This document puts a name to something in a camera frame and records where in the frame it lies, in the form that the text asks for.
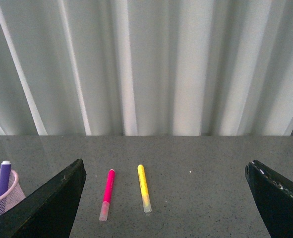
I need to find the purple highlighter pen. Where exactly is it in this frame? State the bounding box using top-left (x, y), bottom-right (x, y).
top-left (0, 160), bottom-right (12, 217)

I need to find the white pleated curtain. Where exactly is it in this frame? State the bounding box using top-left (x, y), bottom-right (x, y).
top-left (0, 0), bottom-right (293, 136)

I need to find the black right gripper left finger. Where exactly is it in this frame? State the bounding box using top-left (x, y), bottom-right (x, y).
top-left (0, 159), bottom-right (86, 238)

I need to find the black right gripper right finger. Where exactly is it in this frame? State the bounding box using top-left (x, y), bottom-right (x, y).
top-left (245, 160), bottom-right (293, 238)

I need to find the pink highlighter pen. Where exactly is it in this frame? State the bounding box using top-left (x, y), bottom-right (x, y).
top-left (99, 169), bottom-right (116, 222)

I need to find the yellow highlighter pen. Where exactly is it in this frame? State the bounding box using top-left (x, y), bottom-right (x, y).
top-left (137, 164), bottom-right (152, 213)

